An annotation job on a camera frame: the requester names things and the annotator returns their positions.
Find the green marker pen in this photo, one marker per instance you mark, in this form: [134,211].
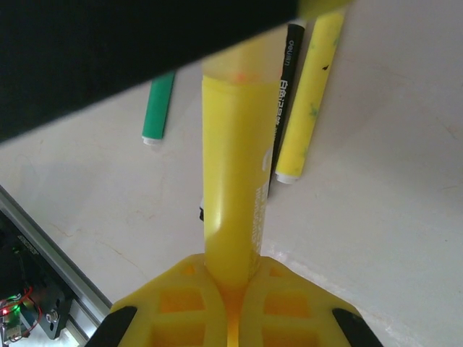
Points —
[159,108]

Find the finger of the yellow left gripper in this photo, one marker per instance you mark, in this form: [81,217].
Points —
[322,8]

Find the translucent yellow highlighter cap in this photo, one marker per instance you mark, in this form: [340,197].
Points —
[246,61]

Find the black controller board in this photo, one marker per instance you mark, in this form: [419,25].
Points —
[14,318]

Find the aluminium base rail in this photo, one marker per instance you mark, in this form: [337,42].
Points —
[83,307]

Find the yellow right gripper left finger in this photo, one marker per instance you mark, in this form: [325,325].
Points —
[173,289]

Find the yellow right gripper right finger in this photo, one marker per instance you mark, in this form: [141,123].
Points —
[296,300]

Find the black marker white lettering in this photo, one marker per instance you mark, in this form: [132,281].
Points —
[289,72]

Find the plain yellow highlighter pen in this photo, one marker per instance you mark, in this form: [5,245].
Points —
[235,173]

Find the speckled yellow highlighter pen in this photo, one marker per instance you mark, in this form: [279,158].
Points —
[307,108]

